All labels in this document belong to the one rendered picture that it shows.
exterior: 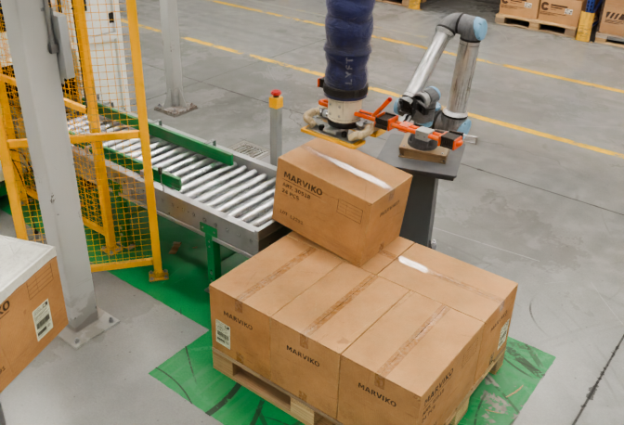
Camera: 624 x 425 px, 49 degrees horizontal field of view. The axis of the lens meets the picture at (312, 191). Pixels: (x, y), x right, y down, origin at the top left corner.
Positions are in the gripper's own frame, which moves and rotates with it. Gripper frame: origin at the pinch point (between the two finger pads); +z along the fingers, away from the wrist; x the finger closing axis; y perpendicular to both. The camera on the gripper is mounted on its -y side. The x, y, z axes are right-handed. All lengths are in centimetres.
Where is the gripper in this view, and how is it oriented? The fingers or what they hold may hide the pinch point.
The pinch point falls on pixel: (402, 113)
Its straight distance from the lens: 346.3
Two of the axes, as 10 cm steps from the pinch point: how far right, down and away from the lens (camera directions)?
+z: -6.1, 3.6, -7.0
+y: -7.9, -3.1, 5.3
